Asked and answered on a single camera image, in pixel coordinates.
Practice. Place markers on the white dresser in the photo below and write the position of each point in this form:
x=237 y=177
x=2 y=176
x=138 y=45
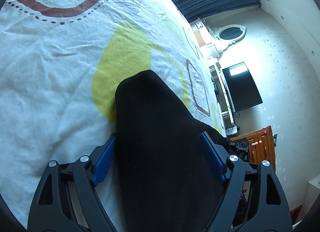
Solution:
x=205 y=40

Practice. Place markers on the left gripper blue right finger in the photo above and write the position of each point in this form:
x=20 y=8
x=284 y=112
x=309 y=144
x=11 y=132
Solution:
x=215 y=156

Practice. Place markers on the white tv stand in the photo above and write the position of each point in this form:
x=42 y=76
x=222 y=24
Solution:
x=223 y=101

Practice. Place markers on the black studded pants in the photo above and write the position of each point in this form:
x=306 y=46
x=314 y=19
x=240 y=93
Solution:
x=165 y=182

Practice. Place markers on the white patterned bed sheet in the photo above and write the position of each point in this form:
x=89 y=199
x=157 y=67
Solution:
x=61 y=61

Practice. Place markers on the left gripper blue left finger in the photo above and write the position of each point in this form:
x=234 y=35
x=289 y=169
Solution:
x=102 y=158

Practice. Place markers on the black flat television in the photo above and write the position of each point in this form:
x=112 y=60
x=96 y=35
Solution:
x=241 y=87

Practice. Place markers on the white oval vanity mirror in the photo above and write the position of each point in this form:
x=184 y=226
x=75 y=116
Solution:
x=228 y=35

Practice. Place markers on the brown wooden cabinet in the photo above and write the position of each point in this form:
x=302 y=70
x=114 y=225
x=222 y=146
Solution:
x=261 y=146

